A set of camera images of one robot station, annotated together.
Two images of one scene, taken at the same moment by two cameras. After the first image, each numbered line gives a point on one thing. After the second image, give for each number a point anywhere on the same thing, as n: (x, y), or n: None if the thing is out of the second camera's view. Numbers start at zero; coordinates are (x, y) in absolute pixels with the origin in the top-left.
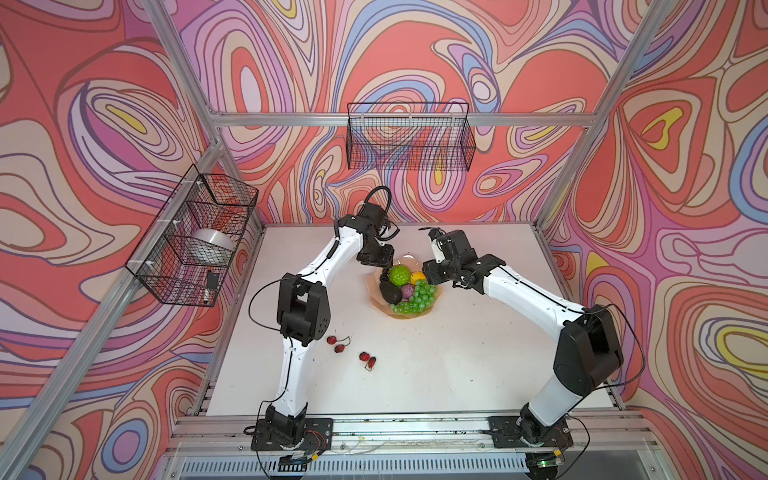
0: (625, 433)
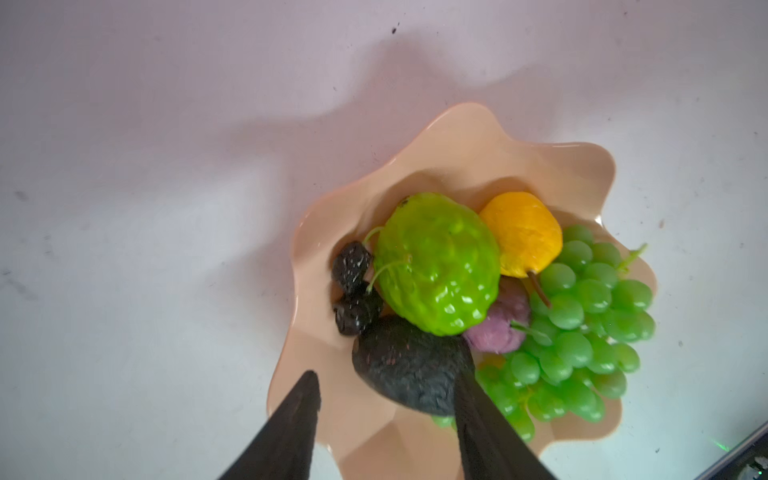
0: (736, 451)
